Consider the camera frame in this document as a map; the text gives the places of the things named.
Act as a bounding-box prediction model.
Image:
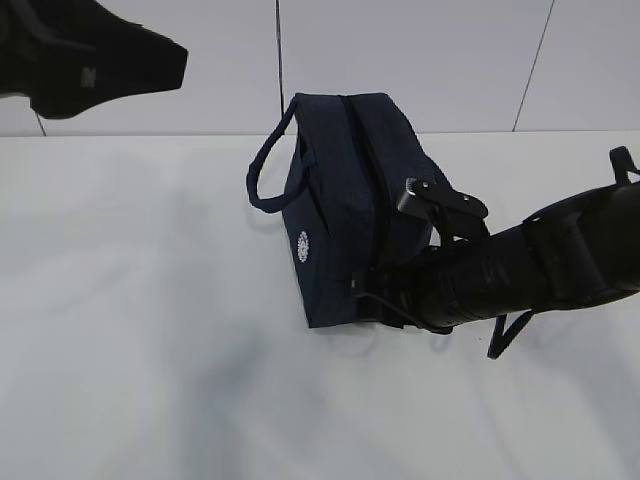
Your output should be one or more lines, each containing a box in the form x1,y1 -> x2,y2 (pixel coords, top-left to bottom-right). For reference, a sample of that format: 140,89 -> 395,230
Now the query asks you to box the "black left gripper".
1,1 -> 189,120

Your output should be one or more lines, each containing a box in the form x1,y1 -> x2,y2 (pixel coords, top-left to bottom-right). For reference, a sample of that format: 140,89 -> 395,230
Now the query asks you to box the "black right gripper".
351,249 -> 450,334

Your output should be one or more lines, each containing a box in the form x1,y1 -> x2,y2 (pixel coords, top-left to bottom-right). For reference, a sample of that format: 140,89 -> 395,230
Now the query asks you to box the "navy blue fabric lunch bag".
246,93 -> 451,329

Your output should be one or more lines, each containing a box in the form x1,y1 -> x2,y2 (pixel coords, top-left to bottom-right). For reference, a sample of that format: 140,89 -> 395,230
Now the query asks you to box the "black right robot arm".
352,182 -> 639,334

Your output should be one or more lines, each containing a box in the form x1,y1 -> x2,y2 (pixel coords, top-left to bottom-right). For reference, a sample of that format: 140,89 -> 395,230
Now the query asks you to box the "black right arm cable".
487,145 -> 640,361

